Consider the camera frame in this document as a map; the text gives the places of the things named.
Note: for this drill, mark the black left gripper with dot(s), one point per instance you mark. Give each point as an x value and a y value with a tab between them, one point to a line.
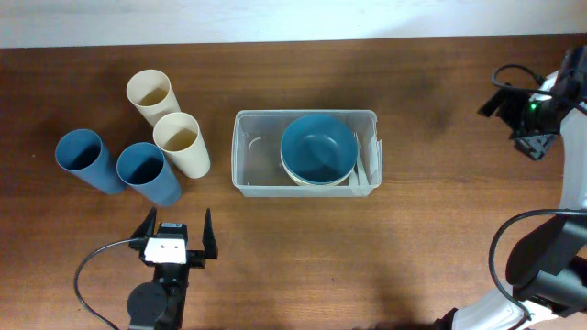
197	258

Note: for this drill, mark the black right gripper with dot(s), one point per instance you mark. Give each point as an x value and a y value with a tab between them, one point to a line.
534	146

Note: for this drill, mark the blue bowl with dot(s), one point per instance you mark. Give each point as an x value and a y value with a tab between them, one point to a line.
319	148

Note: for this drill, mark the white plastic fork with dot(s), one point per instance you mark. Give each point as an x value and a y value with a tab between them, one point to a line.
361	172

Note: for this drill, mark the white plastic spoon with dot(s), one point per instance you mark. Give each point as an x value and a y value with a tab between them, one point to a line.
353	178

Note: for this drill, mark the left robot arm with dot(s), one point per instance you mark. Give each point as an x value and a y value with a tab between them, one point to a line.
159	303

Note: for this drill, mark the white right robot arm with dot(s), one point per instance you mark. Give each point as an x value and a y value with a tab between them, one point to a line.
545	277

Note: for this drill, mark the clear plastic storage container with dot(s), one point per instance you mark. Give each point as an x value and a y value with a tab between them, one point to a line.
256	164

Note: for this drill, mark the blue cup right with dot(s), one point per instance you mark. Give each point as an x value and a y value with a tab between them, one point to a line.
144	167

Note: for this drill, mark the blue cup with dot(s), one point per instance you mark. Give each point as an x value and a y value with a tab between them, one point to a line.
144	167
83	154

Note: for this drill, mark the cream cup front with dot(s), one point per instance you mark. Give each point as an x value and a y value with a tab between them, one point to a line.
179	136

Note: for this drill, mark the cream cup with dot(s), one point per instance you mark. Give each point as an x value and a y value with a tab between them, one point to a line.
179	136
150	91

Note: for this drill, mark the blue cup left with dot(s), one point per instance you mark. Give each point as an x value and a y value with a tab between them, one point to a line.
83	154

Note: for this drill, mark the cream cup rear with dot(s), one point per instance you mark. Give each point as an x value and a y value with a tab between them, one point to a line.
150	91

